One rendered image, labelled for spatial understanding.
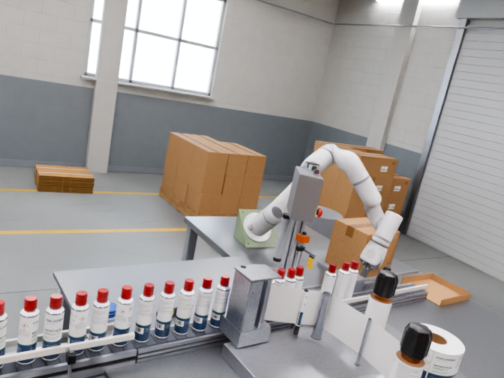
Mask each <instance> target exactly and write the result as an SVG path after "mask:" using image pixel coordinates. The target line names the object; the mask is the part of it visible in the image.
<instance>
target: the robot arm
mask: <svg viewBox="0 0 504 378"><path fill-rule="evenodd" d="M305 161H308V162H314V163H316V164H319V174H321V173H322V172H323V171H324V170H326V169H327V168H328V167H329V166H330V165H332V164H336V165H337V167H338V168H339V169H340V170H342V171H344V172H345V173H346V175H347V177H348V179H349V180H350V182H351V184H352V186H353V187H354V188H355V191H356V192H357V194H358V195H359V197H360V198H361V201H362V202H363V203H364V211H365V214H366V215H367V218H368V219H369V221H370V222H371V224H372V225H373V227H374V228H375V230H376V232H375V233H374V235H373V236H372V239H373V240H372V241H369V242H368V244H367V245H366V247H365V248H364V250H363V251H362V253H361V256H360V258H361V259H360V261H361V262H362V264H363V269H362V270H361V274H360V275H361V276H362V277H363V278H366V277H367V276H368V273H369V271H371V270H373V269H375V270H378V269H379V267H380V266H381V265H382V263H383V260H384V259H385V256H386V252H387V250H388V249H386V248H387V247H388V246H389V245H390V243H391V242H392V239H393V238H394V236H395V233H396V232H397V230H398V227H399V226H400V224H401V222H402V220H403V218H402V217H401V216H400V215H399V214H396V213H394V212H393V211H386V212H385V214H384V213H383V210H382V209H381V206H380V202H381V200H382V198H381V196H380V192H379V191H378V190H377V187H376V186H375V184H374V182H373V181H372V179H371V177H370V176H369V174H368V171H367V170H366V169H365V167H364V165H363V163H362V162H361V160H360V158H359V157H358V156H357V155H356V154H355V153H353V152H351V151H347V150H342V149H339V148H338V147H337V146H336V145H335V144H326V145H323V146H322V147H320V148H319V149H317V150H316V151H315V152H314V153H313V154H311V155H310V156H309V157H307V158H306V159H305ZM305 161H304V162H303V163H302V164H301V167H305ZM291 185H292V182H291V184H290V185H289V186H288V187H287V188H286V189H285V190H284V191H283V192H282V193H281V194H280V195H279V196H278V197H277V198H276V199H275V200H274V201H273V202H272V203H271V204H269V205H268V206H267V207H265V208H264V209H263V210H262V211H261V212H260V213H250V214H249V215H247V216H246V218H245V219H244V222H243V227H244V231H245V233H246V235H247V236H248V237H249V238H250V239H252V240H253V241H255V242H264V241H265V240H267V239H268V238H269V236H270V235H271V231H272V228H273V227H275V226H276V225H278V224H279V223H280V222H281V221H282V216H283V213H288V211H287V203H288V199H289V195H290V189H291ZM386 246H387V247H386ZM369 263H370V264H369Z"/></svg>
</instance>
